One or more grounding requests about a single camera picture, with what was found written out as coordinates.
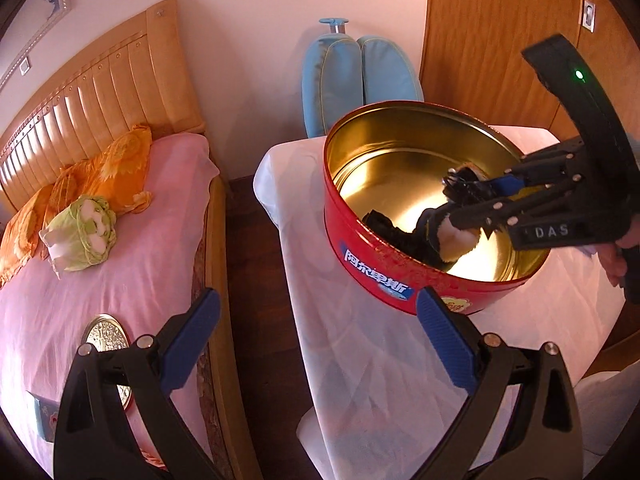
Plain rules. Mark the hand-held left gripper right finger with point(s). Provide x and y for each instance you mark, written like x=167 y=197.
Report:
x=447 y=340

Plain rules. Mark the green cabbage plush toy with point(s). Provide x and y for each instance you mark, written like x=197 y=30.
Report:
x=82 y=235

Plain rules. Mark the framed wall picture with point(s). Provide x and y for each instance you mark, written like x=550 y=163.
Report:
x=45 y=0

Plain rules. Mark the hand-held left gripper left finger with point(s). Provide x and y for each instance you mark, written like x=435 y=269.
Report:
x=192 y=340

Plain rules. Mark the fluffy orange white hair clip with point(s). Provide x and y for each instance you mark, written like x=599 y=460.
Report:
x=457 y=240

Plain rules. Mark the person's right hand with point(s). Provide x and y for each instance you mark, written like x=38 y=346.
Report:
x=607 y=260

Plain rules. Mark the gold round tin lid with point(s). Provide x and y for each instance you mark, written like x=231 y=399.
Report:
x=105 y=332

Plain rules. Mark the red round tin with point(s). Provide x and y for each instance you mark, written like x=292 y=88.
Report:
x=360 y=240

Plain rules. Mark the orange patterned pillow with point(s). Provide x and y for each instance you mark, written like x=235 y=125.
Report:
x=115 y=165
x=20 y=245

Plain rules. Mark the light blue tissue box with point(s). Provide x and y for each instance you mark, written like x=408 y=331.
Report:
x=45 y=415

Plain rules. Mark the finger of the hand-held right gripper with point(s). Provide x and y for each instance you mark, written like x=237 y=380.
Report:
x=506 y=184
x=492 y=210

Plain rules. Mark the black hair clip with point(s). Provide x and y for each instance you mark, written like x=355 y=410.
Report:
x=462 y=182

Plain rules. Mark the pink bed sheet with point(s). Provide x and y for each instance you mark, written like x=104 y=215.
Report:
x=150 y=260

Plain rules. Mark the light blue chair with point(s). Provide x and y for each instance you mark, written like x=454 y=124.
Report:
x=340 y=80

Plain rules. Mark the white wall switch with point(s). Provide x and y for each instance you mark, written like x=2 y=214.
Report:
x=25 y=66

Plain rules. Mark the wooden wardrobe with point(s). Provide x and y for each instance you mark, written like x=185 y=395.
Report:
x=500 y=35

